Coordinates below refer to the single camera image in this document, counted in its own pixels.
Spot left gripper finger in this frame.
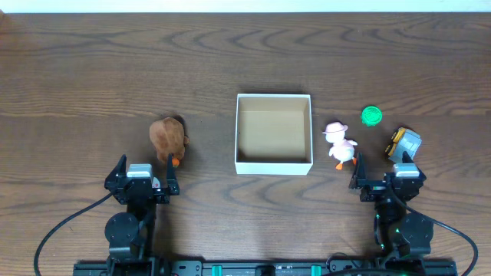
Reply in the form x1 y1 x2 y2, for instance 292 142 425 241
166 153 177 187
105 154 127 181

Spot grey yellow toy truck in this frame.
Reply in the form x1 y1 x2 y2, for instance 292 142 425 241
385 127 422 163

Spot pink duck toy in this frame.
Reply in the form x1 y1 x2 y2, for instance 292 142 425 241
323 122 358 170

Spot brown plush toy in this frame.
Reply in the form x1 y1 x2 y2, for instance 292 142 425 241
149 117 189 167

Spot green spinning top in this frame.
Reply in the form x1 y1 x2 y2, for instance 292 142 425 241
361 106 383 127

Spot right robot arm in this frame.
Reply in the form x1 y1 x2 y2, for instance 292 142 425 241
349 153 433 274

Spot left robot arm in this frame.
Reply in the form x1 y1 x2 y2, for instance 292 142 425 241
104 155 180 276

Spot white cardboard box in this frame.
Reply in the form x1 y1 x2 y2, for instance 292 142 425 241
234 94 314 176

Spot right black cable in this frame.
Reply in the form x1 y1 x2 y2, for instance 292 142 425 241
387 183 479 276

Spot black cable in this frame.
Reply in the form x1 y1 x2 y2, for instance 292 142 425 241
387 183 479 276
33 191 116 276

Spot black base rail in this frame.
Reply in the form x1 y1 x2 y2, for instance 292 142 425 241
73 258 458 276

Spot left black cable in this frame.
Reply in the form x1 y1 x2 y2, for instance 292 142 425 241
33 191 116 276

